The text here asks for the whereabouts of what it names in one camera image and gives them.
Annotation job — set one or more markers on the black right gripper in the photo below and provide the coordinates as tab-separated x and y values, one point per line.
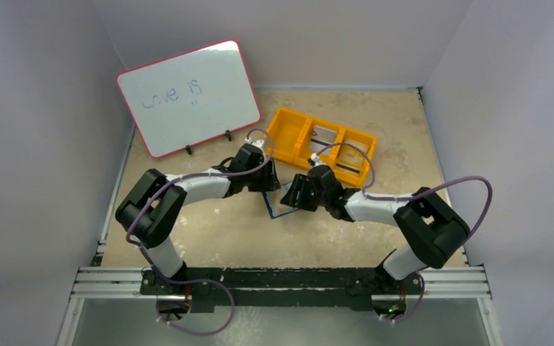
297	193

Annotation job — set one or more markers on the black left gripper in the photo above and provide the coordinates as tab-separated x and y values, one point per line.
267	176

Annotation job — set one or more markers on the blue leather card holder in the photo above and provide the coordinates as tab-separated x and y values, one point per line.
273	203

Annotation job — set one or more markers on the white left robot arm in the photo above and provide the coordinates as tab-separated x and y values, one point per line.
149	211

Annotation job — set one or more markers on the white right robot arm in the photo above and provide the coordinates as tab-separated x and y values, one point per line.
432	229

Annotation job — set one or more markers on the card in middle bin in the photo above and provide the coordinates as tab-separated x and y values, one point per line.
321	137

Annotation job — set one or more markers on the card in bin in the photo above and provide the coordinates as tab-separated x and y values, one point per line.
350	158
321	137

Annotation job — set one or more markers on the card in right bin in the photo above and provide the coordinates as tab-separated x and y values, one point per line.
350	158

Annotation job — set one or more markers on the yellow plastic bin tray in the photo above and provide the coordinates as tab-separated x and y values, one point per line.
297	136

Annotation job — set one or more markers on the pink framed whiteboard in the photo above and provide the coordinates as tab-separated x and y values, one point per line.
187	99

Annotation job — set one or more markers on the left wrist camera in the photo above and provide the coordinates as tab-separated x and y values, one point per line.
257	143

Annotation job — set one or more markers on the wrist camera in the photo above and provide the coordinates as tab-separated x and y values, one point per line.
257	143
315	160

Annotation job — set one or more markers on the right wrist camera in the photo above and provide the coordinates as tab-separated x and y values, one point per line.
315	160

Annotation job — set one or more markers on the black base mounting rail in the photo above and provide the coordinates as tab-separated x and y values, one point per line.
355	288

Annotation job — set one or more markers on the aluminium frame rail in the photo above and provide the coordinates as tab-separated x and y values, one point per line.
125	282

